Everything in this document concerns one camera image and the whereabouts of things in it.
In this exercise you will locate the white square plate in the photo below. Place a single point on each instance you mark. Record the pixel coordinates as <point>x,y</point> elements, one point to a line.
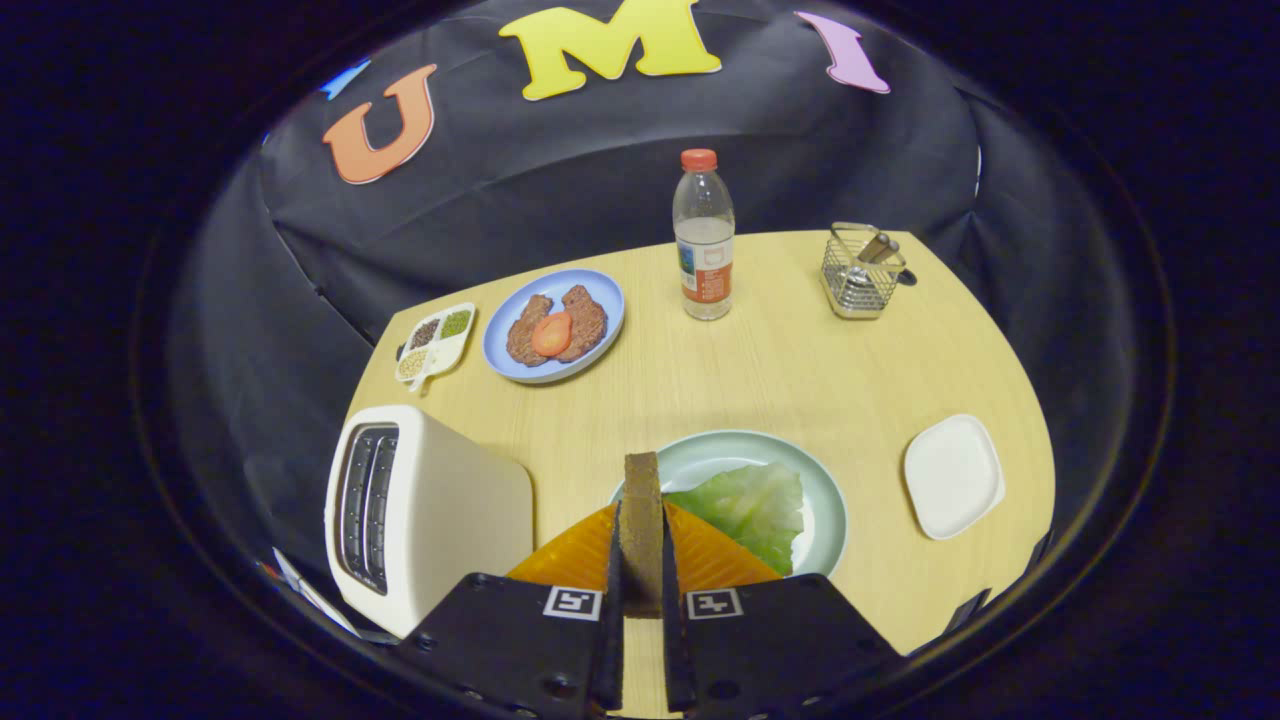
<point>955,475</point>

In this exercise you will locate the white divided seasoning tray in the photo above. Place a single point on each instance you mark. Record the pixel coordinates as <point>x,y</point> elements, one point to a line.
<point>445,350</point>

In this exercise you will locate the green lettuce leaf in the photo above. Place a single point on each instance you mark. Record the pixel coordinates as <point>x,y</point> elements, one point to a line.
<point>750,510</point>

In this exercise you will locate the white toaster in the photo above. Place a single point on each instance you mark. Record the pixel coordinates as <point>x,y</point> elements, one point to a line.
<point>460,520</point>

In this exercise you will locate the black backdrop cloth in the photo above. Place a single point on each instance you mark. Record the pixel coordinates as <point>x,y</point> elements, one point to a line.
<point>560,170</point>

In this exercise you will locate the brown meat patty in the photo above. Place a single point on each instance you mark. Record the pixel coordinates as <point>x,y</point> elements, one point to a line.
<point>590,320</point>
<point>522,335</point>

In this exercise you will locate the light green round plate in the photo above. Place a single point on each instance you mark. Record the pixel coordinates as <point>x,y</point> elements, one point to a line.
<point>720,450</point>

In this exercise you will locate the blue round plate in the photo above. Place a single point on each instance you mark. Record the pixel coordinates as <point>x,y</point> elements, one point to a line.
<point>612,300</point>

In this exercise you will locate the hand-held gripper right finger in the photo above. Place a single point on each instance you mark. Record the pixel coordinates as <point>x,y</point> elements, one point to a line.
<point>675,650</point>

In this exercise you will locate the black table edge bracket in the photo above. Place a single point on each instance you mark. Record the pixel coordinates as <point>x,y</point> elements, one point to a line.
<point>967,608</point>

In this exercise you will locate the red tomato slice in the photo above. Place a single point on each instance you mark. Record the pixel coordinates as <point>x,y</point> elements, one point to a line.
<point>552,334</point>

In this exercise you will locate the clear water bottle red cap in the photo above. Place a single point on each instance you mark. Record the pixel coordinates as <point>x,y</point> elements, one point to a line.
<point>705,250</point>

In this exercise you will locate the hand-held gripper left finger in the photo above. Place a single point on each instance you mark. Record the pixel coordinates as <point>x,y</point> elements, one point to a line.
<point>612,650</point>

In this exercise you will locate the brown bread slice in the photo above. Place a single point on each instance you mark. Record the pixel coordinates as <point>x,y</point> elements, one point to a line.
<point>642,530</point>

